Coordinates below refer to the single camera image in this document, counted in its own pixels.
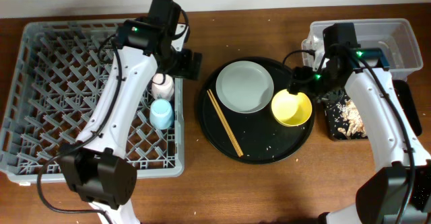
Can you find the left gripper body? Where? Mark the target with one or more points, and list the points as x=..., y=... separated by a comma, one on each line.
x=181, y=65

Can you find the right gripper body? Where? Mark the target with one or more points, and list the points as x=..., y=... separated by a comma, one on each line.
x=300, y=81

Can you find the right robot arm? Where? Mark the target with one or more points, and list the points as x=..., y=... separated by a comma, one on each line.
x=399, y=192

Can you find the yellow bowl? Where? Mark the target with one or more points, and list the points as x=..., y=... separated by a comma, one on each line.
x=291, y=110

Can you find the pink cup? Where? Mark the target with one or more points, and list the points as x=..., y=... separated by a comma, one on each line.
x=162, y=86

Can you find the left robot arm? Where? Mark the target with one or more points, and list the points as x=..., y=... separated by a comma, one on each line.
x=94, y=166

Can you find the grey dishwasher rack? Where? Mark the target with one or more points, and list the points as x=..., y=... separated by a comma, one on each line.
x=57, y=81

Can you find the clear plastic bin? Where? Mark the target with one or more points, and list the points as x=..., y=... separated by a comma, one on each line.
x=394, y=36

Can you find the round black tray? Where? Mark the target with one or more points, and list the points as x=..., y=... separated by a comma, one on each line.
x=262, y=139

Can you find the blue cup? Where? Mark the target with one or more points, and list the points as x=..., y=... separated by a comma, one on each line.
x=161, y=114

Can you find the black rectangular tray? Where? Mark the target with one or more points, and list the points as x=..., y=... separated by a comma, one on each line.
x=404, y=96

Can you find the grey plate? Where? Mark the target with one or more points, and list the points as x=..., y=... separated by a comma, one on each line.
x=244, y=87

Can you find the wooden chopstick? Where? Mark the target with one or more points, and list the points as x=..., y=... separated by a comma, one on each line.
x=223, y=120
x=226, y=119

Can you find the food scraps pile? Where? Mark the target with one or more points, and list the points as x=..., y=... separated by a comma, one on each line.
x=351, y=120

